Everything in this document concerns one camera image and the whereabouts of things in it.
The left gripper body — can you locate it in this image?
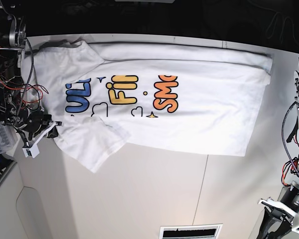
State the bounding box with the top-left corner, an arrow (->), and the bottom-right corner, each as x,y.
258,181 -> 299,234

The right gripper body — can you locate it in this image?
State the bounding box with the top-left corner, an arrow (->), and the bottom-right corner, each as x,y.
14,111 -> 62,146

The white printed t-shirt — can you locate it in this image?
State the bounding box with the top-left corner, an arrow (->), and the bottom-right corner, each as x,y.
34,41 -> 273,172

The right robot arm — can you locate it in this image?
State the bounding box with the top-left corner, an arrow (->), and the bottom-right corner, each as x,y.
0,0 -> 61,146

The clear plastic parts box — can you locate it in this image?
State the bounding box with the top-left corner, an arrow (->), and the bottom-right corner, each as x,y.
0,124 -> 17,154

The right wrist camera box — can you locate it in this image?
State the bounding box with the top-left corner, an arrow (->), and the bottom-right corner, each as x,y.
22,144 -> 39,158

